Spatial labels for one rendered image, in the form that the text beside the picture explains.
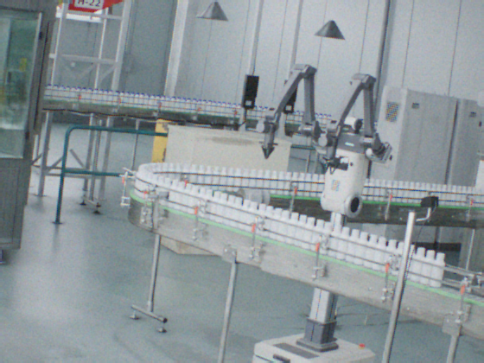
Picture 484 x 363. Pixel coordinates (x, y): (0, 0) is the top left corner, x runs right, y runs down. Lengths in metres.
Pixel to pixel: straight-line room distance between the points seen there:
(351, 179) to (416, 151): 5.66
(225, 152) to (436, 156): 3.12
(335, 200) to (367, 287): 1.01
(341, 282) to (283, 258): 0.41
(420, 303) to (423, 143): 6.79
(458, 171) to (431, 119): 0.81
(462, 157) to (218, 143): 3.65
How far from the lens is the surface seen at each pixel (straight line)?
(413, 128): 11.34
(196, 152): 9.35
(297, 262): 5.24
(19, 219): 8.10
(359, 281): 5.00
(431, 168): 11.62
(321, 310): 5.99
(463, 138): 11.89
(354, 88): 5.46
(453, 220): 8.26
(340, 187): 5.82
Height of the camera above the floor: 1.96
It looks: 7 degrees down
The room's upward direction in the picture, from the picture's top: 8 degrees clockwise
